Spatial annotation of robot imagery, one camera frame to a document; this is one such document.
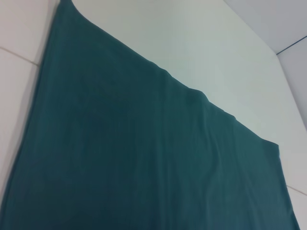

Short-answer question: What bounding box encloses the teal t-shirt with white print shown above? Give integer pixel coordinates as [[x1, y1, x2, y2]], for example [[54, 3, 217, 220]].
[[0, 0, 302, 230]]

